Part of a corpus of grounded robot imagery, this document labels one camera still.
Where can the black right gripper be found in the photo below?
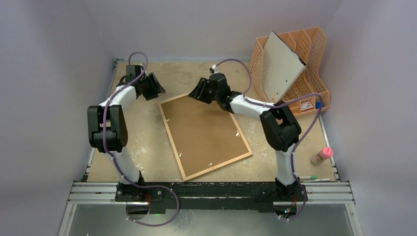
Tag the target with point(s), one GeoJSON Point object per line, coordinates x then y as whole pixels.
{"type": "Point", "coordinates": [203, 91]}

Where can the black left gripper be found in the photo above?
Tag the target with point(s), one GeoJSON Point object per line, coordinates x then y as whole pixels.
{"type": "Point", "coordinates": [156, 88]}

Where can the brown cardboard backing board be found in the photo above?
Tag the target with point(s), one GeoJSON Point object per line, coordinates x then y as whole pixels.
{"type": "Point", "coordinates": [202, 130]}

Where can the light wooden picture frame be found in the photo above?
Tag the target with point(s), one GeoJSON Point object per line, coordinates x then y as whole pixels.
{"type": "Point", "coordinates": [182, 163]}

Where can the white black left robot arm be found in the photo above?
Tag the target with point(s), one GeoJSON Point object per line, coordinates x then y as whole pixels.
{"type": "Point", "coordinates": [107, 127]}

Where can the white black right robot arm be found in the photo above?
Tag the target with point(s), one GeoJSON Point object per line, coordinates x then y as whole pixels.
{"type": "Point", "coordinates": [280, 127]}

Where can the white board in organizer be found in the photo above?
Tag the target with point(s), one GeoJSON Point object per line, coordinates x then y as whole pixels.
{"type": "Point", "coordinates": [281, 67]}

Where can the red white card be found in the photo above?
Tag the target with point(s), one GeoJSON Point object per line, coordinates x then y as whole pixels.
{"type": "Point", "coordinates": [305, 106]}

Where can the orange plastic file organizer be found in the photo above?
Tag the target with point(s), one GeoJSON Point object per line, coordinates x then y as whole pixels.
{"type": "Point", "coordinates": [310, 45]}

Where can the blue box in organizer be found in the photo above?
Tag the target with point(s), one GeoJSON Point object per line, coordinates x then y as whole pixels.
{"type": "Point", "coordinates": [319, 104]}

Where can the pink capped bottle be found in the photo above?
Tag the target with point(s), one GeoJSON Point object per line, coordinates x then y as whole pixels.
{"type": "Point", "coordinates": [323, 155]}

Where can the green marker pen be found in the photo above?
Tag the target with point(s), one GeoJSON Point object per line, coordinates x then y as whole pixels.
{"type": "Point", "coordinates": [308, 178]}

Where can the white marker pen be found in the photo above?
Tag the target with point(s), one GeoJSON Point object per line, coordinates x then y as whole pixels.
{"type": "Point", "coordinates": [317, 180]}

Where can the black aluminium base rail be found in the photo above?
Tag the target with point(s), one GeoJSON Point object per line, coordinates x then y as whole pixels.
{"type": "Point", "coordinates": [264, 197]}

